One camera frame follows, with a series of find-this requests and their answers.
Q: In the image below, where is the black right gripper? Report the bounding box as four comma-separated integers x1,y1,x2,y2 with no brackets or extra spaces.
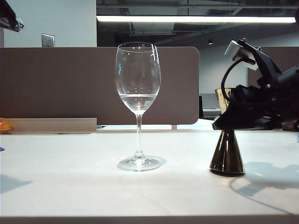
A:
212,74,299,131

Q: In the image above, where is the gold metal jigger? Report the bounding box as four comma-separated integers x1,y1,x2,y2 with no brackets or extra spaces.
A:
209,88,246,176

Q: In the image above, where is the clear wine glass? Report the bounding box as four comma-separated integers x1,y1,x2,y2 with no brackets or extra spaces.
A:
114,41,162,173

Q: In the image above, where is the brown bag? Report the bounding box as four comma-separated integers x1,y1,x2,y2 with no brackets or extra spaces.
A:
281,120,299,131

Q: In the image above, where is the brown desk partition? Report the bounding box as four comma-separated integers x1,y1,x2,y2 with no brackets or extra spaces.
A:
0,46,200,126
247,46,299,88

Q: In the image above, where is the long ceiling light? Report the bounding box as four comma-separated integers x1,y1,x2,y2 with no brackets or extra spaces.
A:
96,15,297,23

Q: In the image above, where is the yellow cloth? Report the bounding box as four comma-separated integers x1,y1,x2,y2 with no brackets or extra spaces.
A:
0,118,12,131

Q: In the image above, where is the black camera cable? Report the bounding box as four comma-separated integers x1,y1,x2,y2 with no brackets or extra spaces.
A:
221,61,243,101

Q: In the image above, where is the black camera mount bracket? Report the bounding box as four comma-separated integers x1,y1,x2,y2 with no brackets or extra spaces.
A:
238,38,282,89

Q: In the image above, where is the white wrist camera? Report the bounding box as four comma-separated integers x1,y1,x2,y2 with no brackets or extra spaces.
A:
224,40,257,70

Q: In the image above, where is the metal wall switch plate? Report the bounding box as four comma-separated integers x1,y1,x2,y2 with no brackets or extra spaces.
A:
41,33,56,48

